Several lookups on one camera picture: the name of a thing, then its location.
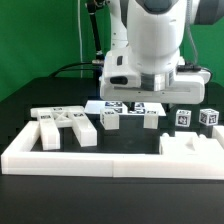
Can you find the white U-shaped boundary frame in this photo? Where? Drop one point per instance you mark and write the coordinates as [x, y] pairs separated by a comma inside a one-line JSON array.
[[19, 158]]

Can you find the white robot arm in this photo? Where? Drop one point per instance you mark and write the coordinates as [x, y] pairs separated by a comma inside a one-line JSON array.
[[144, 63]]

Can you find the white tagged cube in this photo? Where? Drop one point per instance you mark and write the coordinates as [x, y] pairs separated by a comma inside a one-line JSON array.
[[183, 118], [208, 117]]

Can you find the white tagged cube right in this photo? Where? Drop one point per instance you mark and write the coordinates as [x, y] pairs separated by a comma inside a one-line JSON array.
[[208, 117]]

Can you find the white part at right edge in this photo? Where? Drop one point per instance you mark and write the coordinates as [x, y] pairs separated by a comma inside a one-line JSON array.
[[218, 134]]

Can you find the white marker sheet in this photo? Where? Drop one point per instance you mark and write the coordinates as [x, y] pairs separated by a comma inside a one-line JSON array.
[[140, 108]]

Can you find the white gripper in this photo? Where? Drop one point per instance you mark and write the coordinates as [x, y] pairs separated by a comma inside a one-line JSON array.
[[120, 82]]

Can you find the white chair back frame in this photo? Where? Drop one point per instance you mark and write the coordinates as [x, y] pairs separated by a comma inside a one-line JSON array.
[[51, 119]]

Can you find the white chair seat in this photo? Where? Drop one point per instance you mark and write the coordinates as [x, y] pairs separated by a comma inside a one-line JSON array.
[[189, 143]]

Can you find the white tagged cube left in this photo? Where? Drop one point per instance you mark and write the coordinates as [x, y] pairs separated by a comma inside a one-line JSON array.
[[183, 118]]

